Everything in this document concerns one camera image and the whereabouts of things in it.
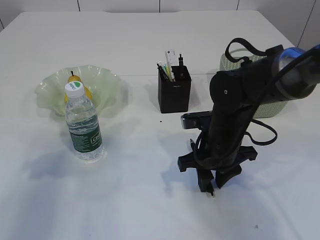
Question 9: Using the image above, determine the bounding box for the green plastic woven basket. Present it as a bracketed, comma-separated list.
[219, 48, 288, 119]

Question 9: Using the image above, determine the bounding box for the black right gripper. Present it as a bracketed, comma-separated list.
[177, 134, 258, 193]

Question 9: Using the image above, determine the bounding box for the yellow pear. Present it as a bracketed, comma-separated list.
[64, 70, 93, 104]

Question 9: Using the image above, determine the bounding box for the black pen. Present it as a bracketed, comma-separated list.
[158, 70, 170, 82]
[178, 53, 185, 81]
[189, 138, 216, 199]

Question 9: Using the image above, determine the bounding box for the green utility knife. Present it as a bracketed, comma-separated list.
[156, 62, 164, 71]

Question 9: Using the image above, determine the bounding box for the clear plastic ruler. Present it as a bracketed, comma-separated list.
[165, 49, 176, 67]

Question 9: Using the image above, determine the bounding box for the yellow utility knife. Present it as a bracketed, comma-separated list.
[163, 64, 175, 82]

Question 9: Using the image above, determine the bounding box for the clear plastic water bottle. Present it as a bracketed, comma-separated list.
[64, 81, 104, 163]

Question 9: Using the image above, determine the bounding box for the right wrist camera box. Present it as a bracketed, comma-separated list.
[180, 111, 212, 131]

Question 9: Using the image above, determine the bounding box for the black square pen holder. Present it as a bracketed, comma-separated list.
[158, 65, 192, 114]

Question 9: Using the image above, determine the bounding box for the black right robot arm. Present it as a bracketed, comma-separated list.
[177, 45, 320, 193]

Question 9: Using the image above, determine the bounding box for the green wavy glass plate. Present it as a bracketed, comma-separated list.
[34, 64, 121, 116]

